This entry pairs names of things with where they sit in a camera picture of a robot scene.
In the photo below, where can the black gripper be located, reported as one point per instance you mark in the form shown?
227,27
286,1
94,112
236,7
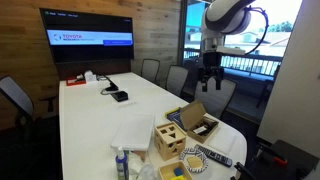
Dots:
211,63

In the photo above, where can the yellow toy block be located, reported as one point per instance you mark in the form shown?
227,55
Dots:
178,178

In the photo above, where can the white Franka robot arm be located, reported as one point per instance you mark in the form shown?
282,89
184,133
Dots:
223,16

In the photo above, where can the small black box device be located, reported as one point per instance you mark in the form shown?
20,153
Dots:
120,96

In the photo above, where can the black remote control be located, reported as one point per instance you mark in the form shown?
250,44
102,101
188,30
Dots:
213,155

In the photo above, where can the blue white patterned plate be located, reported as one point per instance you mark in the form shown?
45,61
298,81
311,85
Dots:
184,156

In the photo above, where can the wooden shape sorter cube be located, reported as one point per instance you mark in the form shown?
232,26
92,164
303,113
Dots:
170,146

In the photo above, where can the dark office chair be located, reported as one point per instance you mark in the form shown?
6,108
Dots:
266,88

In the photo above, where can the blue toy block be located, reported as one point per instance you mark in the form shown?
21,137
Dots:
178,171

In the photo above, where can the tan wooden square piece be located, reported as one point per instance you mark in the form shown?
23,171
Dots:
194,162

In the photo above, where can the gray mesh office chair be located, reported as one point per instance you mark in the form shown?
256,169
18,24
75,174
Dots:
176,80
150,70
215,98
15,95

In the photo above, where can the blue pad with yellow edge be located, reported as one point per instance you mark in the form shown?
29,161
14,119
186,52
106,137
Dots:
175,116

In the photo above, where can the black robot stand board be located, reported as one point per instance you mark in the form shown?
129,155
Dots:
296,156

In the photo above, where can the red tray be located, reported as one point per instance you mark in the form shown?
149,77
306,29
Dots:
75,81

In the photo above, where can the spray bottle with blue label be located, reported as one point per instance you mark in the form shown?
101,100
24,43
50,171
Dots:
122,165

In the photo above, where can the open cardboard box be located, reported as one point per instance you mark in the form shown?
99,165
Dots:
191,115

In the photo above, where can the small open wooden tray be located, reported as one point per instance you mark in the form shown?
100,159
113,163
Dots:
164,171

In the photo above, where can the wall mounted TV screen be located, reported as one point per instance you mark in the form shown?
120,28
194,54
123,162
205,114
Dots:
86,36

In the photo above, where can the balcony railing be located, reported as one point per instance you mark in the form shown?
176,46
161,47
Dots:
250,65

